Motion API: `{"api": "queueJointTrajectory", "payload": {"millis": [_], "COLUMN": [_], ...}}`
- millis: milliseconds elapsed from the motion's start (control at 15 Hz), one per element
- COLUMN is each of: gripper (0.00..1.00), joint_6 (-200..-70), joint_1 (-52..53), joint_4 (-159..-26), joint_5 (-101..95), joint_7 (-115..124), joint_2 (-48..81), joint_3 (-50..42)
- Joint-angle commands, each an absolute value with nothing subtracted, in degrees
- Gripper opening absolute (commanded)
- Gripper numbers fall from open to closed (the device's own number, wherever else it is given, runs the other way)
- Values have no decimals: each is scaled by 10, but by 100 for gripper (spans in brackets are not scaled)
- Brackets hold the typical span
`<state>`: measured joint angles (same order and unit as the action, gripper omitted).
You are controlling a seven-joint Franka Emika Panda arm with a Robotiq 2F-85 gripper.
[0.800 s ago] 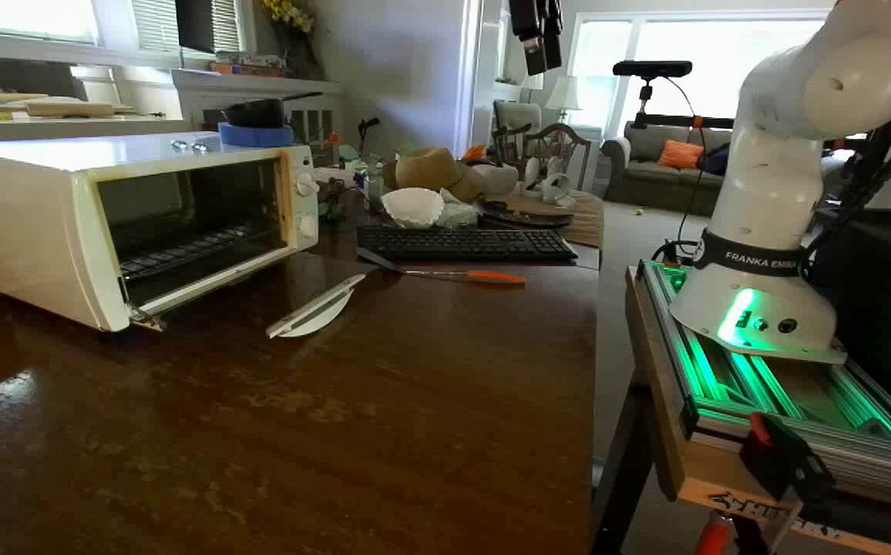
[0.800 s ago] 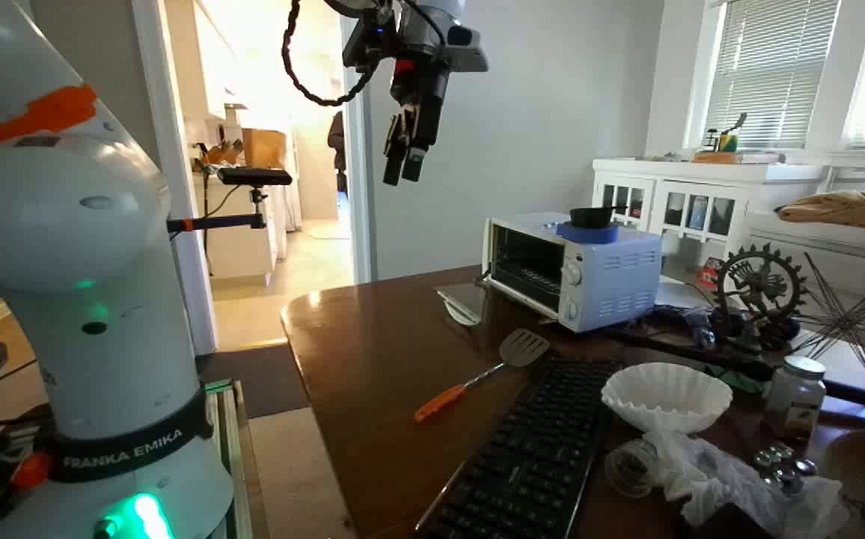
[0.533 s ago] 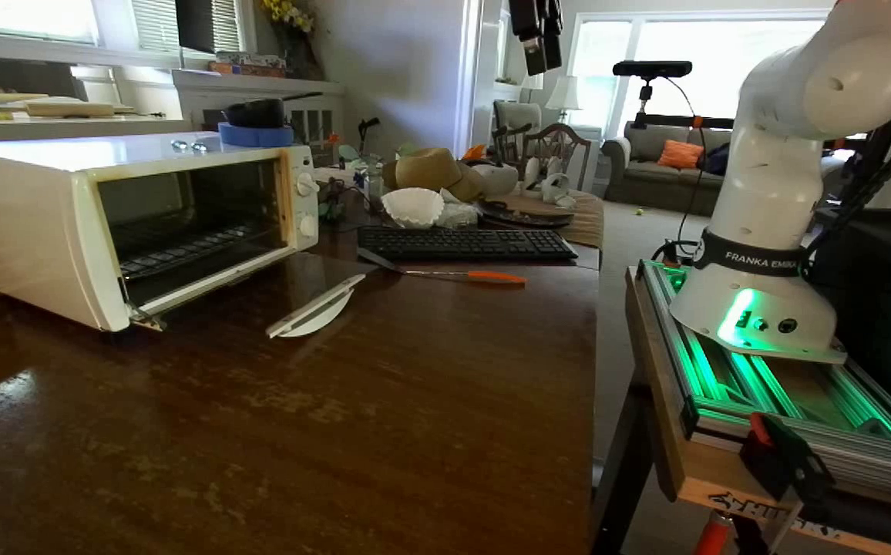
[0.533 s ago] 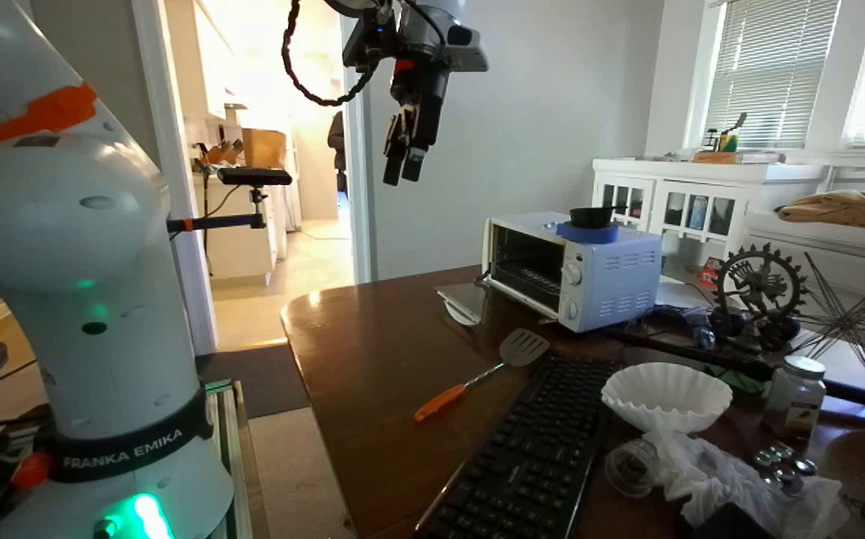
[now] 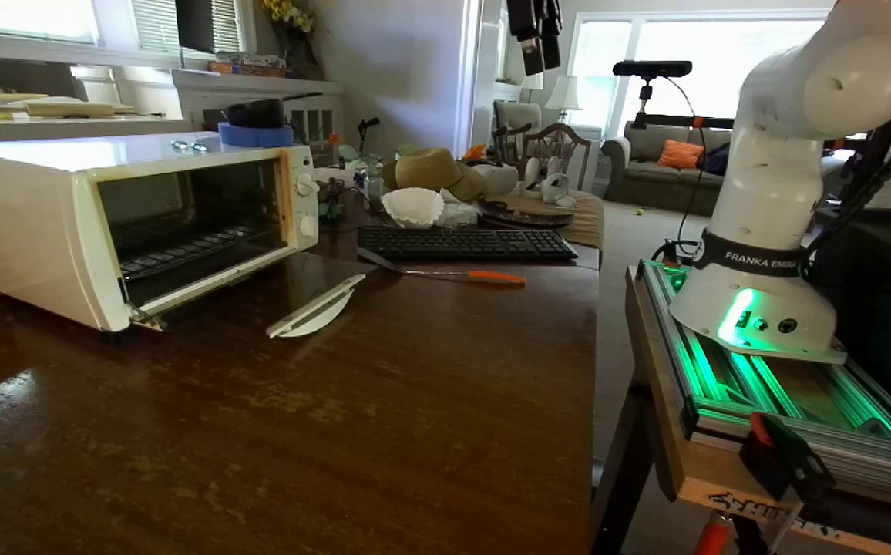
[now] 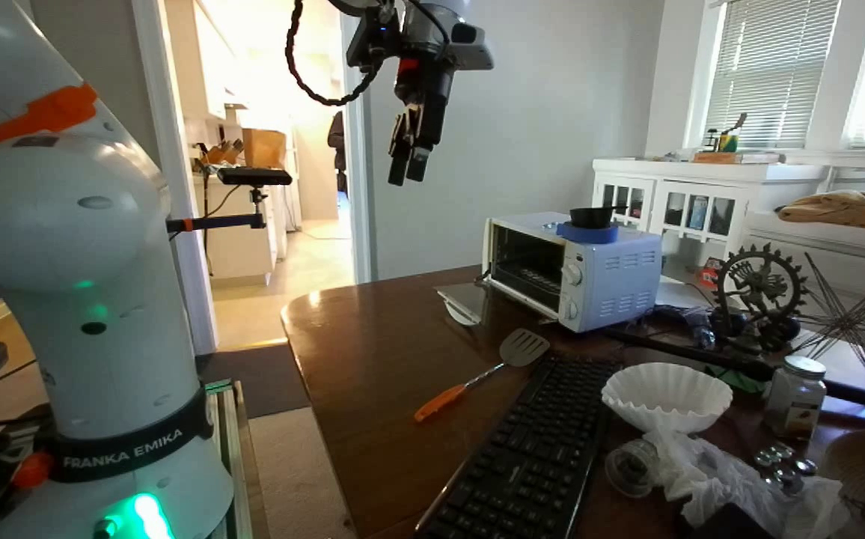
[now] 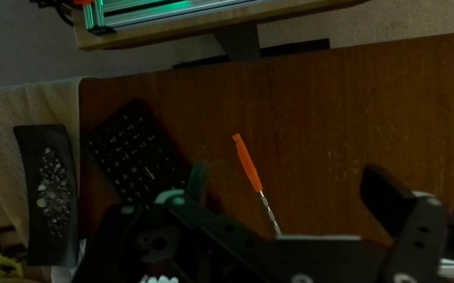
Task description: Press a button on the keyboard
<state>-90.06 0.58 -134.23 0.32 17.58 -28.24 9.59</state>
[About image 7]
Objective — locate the black tray with pebbles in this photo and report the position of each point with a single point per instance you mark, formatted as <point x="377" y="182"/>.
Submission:
<point x="47" y="193"/>

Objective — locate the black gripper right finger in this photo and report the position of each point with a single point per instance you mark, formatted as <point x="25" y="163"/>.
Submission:
<point x="392" y="201"/>

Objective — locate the black computer keyboard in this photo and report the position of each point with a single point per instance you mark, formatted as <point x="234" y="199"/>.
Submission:
<point x="132" y="157"/>

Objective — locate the aluminium frame with green light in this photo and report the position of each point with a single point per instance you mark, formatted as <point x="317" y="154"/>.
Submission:
<point x="147" y="11"/>

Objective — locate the grey desk leg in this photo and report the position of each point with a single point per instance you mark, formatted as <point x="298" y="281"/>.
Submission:
<point x="238" y="42"/>

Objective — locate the beige cloth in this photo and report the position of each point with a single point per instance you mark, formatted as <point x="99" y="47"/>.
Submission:
<point x="6" y="115"/>

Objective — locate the yellow crumpled object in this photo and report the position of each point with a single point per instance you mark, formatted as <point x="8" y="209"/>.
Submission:
<point x="4" y="264"/>

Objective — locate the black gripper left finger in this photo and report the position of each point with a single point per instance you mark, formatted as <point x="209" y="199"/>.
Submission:
<point x="198" y="181"/>

